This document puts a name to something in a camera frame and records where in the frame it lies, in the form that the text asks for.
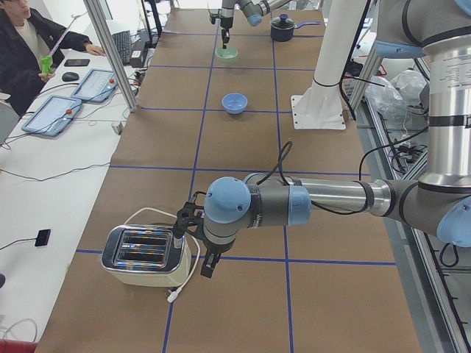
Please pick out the blue saucepan with lid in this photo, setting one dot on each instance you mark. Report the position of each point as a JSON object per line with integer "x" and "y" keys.
{"x": 282, "y": 27}

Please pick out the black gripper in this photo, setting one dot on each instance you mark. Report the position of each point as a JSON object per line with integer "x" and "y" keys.
{"x": 214, "y": 248}
{"x": 225, "y": 22}

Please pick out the clear plastic bag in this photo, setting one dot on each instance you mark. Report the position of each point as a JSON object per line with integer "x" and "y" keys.
{"x": 398, "y": 99}

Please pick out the aluminium frame post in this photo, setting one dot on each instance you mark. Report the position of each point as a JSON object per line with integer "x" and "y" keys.
{"x": 98, "y": 20}

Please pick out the white pedestal column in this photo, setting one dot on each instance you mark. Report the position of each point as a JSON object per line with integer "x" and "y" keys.
{"x": 320, "y": 106}

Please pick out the blue teach pendant far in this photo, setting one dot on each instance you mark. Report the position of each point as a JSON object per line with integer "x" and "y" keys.
{"x": 96, "y": 86}

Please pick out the blue teach pendant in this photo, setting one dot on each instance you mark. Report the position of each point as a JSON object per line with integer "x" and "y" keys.
{"x": 53, "y": 116}
{"x": 96, "y": 86}

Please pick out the black smartphone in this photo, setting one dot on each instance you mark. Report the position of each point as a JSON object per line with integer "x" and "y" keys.
{"x": 76, "y": 62}

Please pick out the black keyboard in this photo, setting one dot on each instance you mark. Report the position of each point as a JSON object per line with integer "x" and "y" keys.
{"x": 122, "y": 41}

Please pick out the green grabber stick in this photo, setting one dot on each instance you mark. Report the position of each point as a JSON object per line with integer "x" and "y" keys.
{"x": 47, "y": 61}

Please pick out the black computer mouse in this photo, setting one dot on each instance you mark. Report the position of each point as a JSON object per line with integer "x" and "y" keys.
{"x": 70, "y": 77}

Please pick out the small black puck device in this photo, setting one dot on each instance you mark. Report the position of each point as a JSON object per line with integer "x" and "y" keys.
{"x": 42, "y": 238}

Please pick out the green bowl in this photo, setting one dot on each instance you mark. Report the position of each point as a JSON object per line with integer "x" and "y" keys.
{"x": 227, "y": 53}

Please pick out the blue teach pendant near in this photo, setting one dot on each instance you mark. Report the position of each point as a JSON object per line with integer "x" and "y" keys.
{"x": 53, "y": 116}

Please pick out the cream toaster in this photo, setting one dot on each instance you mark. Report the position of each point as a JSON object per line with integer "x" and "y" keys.
{"x": 144, "y": 255}

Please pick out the seated person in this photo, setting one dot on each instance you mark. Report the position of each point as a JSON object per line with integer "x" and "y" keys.
{"x": 26, "y": 37}

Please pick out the blue bowl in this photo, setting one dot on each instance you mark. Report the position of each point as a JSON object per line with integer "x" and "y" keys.
{"x": 234, "y": 103}

